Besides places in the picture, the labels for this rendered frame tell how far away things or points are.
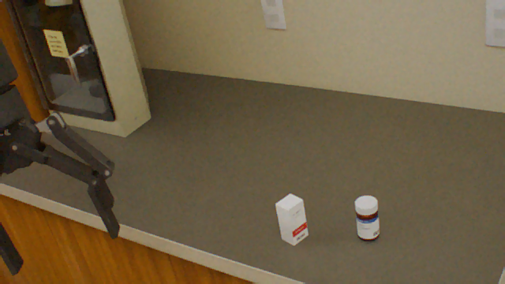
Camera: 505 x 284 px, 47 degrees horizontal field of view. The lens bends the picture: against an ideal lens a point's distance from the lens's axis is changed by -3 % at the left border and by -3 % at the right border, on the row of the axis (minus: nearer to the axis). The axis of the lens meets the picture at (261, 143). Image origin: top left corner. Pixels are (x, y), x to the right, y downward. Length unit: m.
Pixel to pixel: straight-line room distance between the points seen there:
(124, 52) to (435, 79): 0.82
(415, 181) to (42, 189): 0.91
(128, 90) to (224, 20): 0.39
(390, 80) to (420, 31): 0.17
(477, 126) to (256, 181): 0.55
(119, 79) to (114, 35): 0.12
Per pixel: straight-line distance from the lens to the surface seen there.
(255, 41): 1.81
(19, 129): 0.72
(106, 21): 1.60
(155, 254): 1.38
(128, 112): 1.68
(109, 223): 0.74
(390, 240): 1.15
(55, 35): 1.67
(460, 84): 1.59
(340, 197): 1.27
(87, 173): 0.72
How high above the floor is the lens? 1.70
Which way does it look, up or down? 30 degrees down
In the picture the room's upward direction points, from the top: 11 degrees counter-clockwise
